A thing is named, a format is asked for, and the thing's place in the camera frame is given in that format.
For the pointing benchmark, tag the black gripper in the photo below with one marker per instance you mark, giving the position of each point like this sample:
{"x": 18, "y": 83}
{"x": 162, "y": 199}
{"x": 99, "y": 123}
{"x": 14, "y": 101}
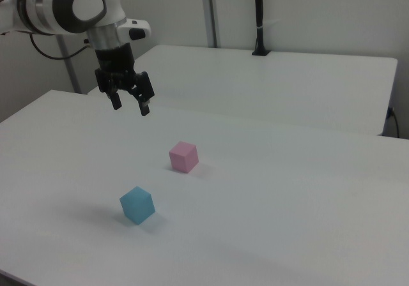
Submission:
{"x": 116, "y": 65}

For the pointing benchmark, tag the blue cube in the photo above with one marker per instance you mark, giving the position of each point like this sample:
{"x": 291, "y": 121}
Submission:
{"x": 137, "y": 206}

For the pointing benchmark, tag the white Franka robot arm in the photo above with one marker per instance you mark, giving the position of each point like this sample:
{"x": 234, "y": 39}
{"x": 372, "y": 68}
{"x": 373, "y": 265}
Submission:
{"x": 41, "y": 5}

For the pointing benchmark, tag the pink cube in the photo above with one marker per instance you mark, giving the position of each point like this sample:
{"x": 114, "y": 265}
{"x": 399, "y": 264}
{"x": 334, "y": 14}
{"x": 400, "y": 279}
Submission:
{"x": 183, "y": 158}

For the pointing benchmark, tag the grey metal frame post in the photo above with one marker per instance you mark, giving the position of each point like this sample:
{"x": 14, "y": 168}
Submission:
{"x": 211, "y": 11}
{"x": 71, "y": 72}

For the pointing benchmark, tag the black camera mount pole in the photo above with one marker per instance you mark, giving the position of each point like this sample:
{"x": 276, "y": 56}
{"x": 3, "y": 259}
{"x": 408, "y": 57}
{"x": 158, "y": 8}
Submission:
{"x": 259, "y": 11}

